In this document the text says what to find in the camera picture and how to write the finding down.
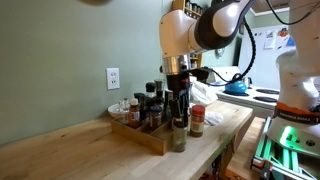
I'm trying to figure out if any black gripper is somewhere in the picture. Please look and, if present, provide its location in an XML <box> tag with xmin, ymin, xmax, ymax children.
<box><xmin>165</xmin><ymin>73</ymin><xmax>193</xmax><ymax>128</ymax></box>

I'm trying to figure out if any brown spice bottle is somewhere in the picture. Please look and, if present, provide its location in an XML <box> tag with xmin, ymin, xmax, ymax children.
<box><xmin>189</xmin><ymin>104</ymin><xmax>206</xmax><ymax>138</ymax></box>

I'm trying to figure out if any black-capped dark bottle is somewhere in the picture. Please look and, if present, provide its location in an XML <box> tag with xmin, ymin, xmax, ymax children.
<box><xmin>144</xmin><ymin>81</ymin><xmax>157</xmax><ymax>108</ymax></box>

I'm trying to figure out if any dark sauce bottle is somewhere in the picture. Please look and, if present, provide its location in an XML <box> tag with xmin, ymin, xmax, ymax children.
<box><xmin>133</xmin><ymin>92</ymin><xmax>148</xmax><ymax>121</ymax></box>

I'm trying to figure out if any white-capped brown sauce bottle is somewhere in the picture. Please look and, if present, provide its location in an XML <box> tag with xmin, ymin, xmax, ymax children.
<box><xmin>128</xmin><ymin>98</ymin><xmax>141</xmax><ymax>130</ymax></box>

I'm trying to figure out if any small clear glass bottle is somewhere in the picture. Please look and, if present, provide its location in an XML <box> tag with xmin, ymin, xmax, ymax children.
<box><xmin>118</xmin><ymin>98</ymin><xmax>131</xmax><ymax>125</ymax></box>

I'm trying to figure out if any dark labelled salt canister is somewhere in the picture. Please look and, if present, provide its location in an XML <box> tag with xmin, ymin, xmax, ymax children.
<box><xmin>164</xmin><ymin>89</ymin><xmax>174</xmax><ymax>119</ymax></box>

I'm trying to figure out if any dark spice jar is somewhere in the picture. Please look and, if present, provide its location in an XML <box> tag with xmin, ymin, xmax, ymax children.
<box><xmin>148</xmin><ymin>105</ymin><xmax>163</xmax><ymax>132</ymax></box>

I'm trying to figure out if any glass herb jar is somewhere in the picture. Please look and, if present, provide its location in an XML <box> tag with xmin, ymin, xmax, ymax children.
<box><xmin>171</xmin><ymin>124</ymin><xmax>188</xmax><ymax>153</ymax></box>

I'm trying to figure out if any steel-topped pepper grinder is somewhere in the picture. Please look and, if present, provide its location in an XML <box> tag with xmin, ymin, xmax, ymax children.
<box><xmin>153</xmin><ymin>79</ymin><xmax>166</xmax><ymax>106</ymax></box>

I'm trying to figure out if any wooden spice tray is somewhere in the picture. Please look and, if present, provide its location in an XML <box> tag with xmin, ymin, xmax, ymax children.
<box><xmin>110</xmin><ymin>116</ymin><xmax>178</xmax><ymax>157</ymax></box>

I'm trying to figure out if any blue kettle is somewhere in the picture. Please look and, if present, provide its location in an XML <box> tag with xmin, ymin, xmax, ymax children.
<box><xmin>224</xmin><ymin>72</ymin><xmax>249</xmax><ymax>95</ymax></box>

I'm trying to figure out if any white bowl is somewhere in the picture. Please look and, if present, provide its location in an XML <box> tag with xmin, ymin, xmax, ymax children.
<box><xmin>107</xmin><ymin>103</ymin><xmax>129</xmax><ymax>119</ymax></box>

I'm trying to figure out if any white stove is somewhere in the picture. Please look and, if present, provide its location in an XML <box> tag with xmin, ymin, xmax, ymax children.
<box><xmin>206</xmin><ymin>65</ymin><xmax>281</xmax><ymax>118</ymax></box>

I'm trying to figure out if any white fridge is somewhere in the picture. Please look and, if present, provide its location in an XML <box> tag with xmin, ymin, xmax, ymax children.
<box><xmin>238</xmin><ymin>23</ymin><xmax>298</xmax><ymax>90</ymax></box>

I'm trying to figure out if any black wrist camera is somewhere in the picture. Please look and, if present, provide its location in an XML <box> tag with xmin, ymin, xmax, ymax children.
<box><xmin>189</xmin><ymin>67</ymin><xmax>213</xmax><ymax>83</ymax></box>

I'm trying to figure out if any wooden wall spice rack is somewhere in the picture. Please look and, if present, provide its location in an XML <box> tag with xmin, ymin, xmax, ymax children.
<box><xmin>189</xmin><ymin>51</ymin><xmax>204</xmax><ymax>69</ymax></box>
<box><xmin>172</xmin><ymin>0</ymin><xmax>204</xmax><ymax>18</ymax></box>

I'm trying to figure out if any white wall outlet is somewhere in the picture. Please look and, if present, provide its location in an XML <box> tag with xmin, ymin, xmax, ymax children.
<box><xmin>105</xmin><ymin>67</ymin><xmax>121</xmax><ymax>91</ymax></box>

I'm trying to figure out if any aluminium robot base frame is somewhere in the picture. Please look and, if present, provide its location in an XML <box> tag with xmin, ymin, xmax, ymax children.
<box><xmin>250</xmin><ymin>116</ymin><xmax>320</xmax><ymax>180</ymax></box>

